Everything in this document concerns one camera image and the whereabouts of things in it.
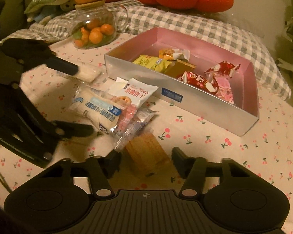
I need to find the white blue bread packet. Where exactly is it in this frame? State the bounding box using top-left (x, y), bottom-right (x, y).
top-left (69, 86), bottom-right (123, 134)

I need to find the clear white cake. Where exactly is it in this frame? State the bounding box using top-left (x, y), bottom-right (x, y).
top-left (56, 61), bottom-right (105, 84)

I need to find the white cream wafer packet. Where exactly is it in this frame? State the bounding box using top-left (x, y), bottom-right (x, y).
top-left (107, 77), bottom-right (128, 96)

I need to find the jam biscuit packet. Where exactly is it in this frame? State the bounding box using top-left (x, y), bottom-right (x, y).
top-left (114, 78), bottom-right (160, 132)

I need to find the red white snack packet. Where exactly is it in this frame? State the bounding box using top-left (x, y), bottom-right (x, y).
top-left (178, 71), bottom-right (219, 95)

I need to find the gold foil snack bar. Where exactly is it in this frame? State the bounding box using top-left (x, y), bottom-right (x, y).
top-left (163, 60), bottom-right (196, 79)

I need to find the small red candy packet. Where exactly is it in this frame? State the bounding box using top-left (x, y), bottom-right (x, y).
top-left (204, 61), bottom-right (241, 78)

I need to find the yellow snack packet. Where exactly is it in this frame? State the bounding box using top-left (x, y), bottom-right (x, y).
top-left (133, 54), bottom-right (171, 73)

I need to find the orange cracker packet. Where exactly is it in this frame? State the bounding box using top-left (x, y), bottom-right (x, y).
top-left (159, 49), bottom-right (190, 61)

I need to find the pink peach oolong snack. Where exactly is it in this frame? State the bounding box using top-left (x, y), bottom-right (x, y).
top-left (215, 75), bottom-right (234, 104)

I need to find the glass jar with kumquats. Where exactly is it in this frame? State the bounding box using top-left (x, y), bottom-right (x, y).
top-left (70, 0), bottom-right (129, 49)

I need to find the cherry print tablecloth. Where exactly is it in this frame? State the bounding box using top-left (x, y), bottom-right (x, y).
top-left (0, 34), bottom-right (293, 233)

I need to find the pink silver cardboard box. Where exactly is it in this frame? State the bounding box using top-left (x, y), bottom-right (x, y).
top-left (104, 27), bottom-right (259, 136)

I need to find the grey checkered quilt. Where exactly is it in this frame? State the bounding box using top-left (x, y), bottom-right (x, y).
top-left (0, 0), bottom-right (292, 100)

